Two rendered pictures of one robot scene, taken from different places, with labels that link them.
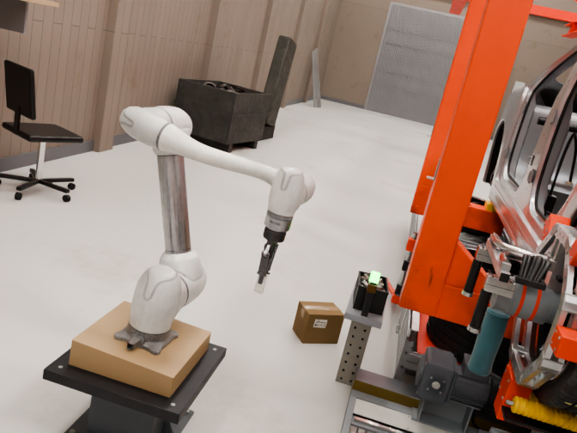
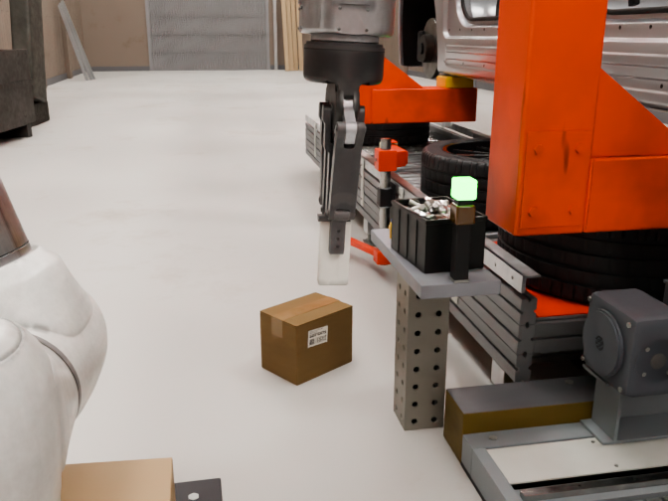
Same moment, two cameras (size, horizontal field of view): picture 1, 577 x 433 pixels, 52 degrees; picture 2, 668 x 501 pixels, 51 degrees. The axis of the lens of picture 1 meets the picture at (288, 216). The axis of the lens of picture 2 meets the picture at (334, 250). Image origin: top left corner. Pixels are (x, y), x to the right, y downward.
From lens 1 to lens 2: 1.42 m
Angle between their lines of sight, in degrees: 19
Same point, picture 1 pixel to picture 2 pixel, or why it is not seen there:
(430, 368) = (643, 332)
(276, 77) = (26, 27)
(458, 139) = not seen: outside the picture
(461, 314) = (631, 208)
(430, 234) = (548, 61)
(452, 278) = (602, 143)
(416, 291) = (544, 192)
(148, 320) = not seen: outside the picture
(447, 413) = (645, 405)
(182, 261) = (18, 287)
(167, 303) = (28, 442)
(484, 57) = not seen: outside the picture
